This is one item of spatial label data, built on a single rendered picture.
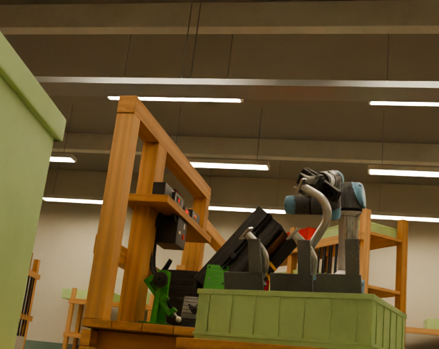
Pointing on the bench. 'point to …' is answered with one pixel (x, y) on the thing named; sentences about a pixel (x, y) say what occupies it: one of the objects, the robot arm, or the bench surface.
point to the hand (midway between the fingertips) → (305, 187)
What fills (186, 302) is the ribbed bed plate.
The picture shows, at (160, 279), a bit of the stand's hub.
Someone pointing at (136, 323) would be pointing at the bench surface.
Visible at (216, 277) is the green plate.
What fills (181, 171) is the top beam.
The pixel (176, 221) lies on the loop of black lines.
